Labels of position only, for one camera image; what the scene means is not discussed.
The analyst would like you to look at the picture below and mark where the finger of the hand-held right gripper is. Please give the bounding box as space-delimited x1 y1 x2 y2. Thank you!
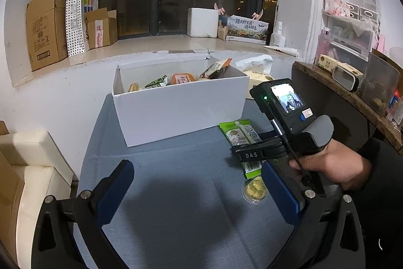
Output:
230 136 285 162

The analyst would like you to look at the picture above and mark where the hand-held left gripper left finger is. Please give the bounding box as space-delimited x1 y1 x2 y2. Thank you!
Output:
31 160 135 269

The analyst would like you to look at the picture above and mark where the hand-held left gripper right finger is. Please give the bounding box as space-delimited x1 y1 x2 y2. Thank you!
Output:
261 161 367 269

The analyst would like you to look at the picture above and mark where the small green snack packet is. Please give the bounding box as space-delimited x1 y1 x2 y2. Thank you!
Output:
219 119 263 180

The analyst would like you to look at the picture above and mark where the white cardboard box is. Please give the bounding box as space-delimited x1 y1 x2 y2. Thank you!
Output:
112 54 250 147

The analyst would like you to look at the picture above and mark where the person's right forearm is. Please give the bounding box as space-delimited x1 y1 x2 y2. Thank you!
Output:
342 137 403 269

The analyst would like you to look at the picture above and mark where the person's right hand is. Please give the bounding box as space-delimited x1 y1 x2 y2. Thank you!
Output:
289 138 374 191

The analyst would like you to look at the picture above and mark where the yellow jelly cup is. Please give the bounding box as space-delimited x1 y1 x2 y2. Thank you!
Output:
242 177 268 203

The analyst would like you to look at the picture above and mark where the wooden top cabinet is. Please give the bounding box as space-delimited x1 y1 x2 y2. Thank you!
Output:
291 61 403 153

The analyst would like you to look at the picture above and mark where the green beige tissue pack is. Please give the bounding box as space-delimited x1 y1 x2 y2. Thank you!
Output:
316 54 339 71

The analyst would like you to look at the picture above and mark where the white small appliance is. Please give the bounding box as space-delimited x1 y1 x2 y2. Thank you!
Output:
332 63 362 92

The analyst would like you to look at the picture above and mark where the brown snack packet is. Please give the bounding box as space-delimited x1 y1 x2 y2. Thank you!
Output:
199 58 233 80

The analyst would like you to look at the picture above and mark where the white plastic bottle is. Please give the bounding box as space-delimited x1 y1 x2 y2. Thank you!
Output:
270 21 286 48

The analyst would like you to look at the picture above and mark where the cream sofa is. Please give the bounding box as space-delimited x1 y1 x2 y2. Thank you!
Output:
0 130 74 263

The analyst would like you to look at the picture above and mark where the clear plastic container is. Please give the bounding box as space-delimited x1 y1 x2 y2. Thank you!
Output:
360 50 401 116

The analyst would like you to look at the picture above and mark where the orange snack packet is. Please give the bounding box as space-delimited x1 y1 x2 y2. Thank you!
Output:
172 73 196 86

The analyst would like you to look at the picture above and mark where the brown cardboard sheet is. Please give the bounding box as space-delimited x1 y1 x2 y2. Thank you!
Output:
0 151 26 257

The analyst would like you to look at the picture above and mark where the long printed box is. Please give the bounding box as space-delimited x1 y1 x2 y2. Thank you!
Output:
226 14 270 44

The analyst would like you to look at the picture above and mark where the plastic drawer organizer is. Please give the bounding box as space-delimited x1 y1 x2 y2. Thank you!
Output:
315 0 380 66

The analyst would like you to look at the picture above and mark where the green white snack packet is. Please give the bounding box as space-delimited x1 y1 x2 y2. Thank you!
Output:
144 75 168 89

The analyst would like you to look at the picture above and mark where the small brown paper bag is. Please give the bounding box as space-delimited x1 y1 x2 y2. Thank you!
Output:
217 20 229 41

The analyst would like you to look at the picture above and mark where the pink floral cloth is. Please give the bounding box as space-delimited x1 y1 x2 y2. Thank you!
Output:
324 0 355 17

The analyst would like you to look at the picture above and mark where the white foam box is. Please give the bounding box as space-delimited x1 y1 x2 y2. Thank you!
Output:
188 7 219 38

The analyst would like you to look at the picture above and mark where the open brown cardboard box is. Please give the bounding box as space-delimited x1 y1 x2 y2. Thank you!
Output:
84 7 118 50

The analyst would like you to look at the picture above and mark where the dotted white paper bag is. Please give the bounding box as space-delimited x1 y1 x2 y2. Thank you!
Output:
65 0 87 57

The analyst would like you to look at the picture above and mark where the large brown cardboard box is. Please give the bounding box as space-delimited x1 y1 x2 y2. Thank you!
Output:
25 0 69 72

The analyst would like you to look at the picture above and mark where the black cable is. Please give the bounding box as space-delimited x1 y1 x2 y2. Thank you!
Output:
271 118 315 188

